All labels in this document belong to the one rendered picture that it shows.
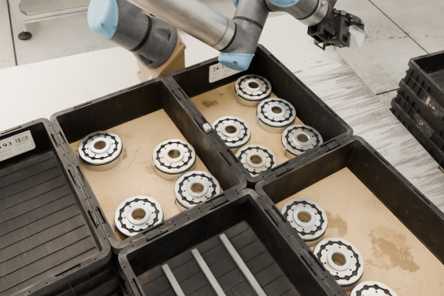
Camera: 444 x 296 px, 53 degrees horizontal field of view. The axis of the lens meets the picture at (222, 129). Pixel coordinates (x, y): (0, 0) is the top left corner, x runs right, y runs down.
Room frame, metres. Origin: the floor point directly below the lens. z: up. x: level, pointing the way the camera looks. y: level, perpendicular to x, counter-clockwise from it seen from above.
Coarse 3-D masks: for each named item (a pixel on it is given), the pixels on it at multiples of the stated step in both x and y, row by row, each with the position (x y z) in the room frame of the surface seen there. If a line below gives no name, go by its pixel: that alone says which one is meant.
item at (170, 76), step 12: (264, 48) 1.02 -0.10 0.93; (216, 60) 0.95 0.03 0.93; (276, 60) 0.97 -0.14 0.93; (180, 72) 0.89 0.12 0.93; (288, 72) 0.92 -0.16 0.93; (300, 84) 0.87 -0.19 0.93; (312, 96) 0.83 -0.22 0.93; (192, 108) 0.76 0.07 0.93; (324, 108) 0.79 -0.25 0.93; (204, 120) 0.73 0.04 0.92; (336, 120) 0.75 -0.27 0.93; (216, 132) 0.69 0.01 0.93; (348, 132) 0.71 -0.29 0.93; (324, 144) 0.67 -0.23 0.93; (228, 156) 0.62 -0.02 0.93; (300, 156) 0.63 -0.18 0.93; (240, 168) 0.59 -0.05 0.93; (252, 180) 0.56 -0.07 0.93
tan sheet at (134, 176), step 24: (144, 120) 0.81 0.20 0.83; (168, 120) 0.81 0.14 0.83; (72, 144) 0.71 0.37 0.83; (144, 144) 0.72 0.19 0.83; (120, 168) 0.64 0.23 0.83; (144, 168) 0.65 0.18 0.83; (96, 192) 0.57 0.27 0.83; (120, 192) 0.58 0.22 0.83; (144, 192) 0.58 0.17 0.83; (168, 192) 0.58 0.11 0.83; (168, 216) 0.52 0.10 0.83; (120, 240) 0.46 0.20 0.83
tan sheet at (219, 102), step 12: (228, 84) 0.97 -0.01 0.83; (204, 96) 0.91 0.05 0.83; (216, 96) 0.91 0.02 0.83; (228, 96) 0.92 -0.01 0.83; (276, 96) 0.93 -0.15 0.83; (204, 108) 0.86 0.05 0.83; (216, 108) 0.87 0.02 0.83; (228, 108) 0.87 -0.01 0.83; (240, 108) 0.87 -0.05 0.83; (252, 108) 0.88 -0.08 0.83; (252, 120) 0.83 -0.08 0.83; (300, 120) 0.84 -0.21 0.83; (252, 132) 0.79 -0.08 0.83; (264, 132) 0.79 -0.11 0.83; (252, 144) 0.75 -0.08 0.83; (264, 144) 0.75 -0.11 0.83; (276, 144) 0.75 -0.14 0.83; (276, 156) 0.71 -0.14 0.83
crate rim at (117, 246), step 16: (160, 80) 0.85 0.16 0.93; (112, 96) 0.78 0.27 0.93; (176, 96) 0.81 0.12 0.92; (64, 112) 0.72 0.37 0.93; (192, 112) 0.75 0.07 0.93; (64, 144) 0.62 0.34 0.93; (224, 160) 0.61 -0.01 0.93; (80, 176) 0.54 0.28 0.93; (240, 176) 0.57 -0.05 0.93; (224, 192) 0.52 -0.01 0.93; (96, 208) 0.47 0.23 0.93; (192, 208) 0.48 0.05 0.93; (160, 224) 0.44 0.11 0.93; (112, 240) 0.40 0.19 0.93; (128, 240) 0.40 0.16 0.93
